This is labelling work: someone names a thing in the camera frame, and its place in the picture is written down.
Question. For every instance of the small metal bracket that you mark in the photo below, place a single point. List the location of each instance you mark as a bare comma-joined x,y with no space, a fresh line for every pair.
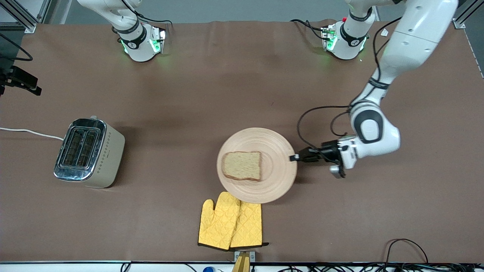
252,257

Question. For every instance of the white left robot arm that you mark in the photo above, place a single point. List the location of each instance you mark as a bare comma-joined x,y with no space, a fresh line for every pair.
416,37

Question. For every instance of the cream and chrome toaster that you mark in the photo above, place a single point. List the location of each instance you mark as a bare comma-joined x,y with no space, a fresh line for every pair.
109,158

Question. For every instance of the wooden strip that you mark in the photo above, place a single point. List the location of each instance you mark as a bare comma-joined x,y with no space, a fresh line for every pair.
242,264

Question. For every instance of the round wooden plate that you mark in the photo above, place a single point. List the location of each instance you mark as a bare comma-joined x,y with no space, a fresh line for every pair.
276,166

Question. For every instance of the small white paper tag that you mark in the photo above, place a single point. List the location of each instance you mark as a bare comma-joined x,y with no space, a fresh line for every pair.
384,32

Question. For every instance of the brown toast slice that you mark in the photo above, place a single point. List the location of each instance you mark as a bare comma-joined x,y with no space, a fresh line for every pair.
242,166

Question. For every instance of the metal connector bracket green light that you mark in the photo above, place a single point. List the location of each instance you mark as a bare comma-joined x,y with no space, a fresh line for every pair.
328,37
159,39

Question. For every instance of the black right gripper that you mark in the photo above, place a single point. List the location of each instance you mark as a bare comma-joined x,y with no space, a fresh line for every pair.
25,77

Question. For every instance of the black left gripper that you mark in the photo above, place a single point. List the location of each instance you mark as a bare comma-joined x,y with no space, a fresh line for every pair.
328,153

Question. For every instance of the yellow quilted oven mitt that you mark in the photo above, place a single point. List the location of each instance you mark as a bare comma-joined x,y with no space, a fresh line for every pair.
249,223
219,223

